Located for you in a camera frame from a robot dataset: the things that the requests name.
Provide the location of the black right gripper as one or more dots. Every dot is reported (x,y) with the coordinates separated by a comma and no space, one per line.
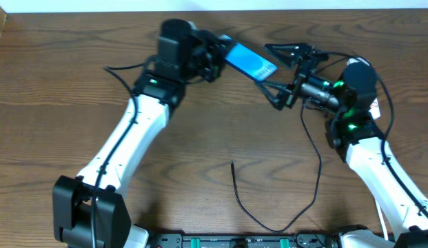
(296,76)

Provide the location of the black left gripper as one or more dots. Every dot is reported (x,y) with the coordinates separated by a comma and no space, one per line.
(211,60)

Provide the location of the blue Galaxy smartphone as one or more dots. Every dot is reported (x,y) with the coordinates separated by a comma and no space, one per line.
(250,63)

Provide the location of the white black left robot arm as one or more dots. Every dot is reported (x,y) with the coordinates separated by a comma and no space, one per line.
(89,209)

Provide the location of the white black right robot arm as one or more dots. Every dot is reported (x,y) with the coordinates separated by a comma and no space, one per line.
(353,133)

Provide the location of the white power strip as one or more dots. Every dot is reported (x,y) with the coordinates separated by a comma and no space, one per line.
(374,109)

